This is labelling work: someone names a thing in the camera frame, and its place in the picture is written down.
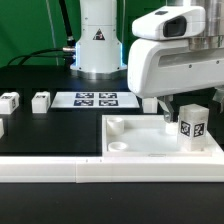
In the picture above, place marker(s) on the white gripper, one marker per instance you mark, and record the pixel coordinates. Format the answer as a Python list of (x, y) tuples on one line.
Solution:
[(178, 49)]

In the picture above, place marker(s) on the white L-shaped fence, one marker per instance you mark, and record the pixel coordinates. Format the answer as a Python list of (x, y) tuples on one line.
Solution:
[(46, 159)]

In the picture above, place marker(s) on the white block left edge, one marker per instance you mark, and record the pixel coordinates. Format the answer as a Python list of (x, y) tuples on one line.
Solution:
[(1, 128)]

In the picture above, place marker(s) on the white square tabletop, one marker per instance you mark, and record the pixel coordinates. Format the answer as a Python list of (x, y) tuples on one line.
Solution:
[(147, 136)]

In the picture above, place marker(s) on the white marker plate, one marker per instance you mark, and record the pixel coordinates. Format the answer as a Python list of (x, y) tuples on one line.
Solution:
[(95, 100)]

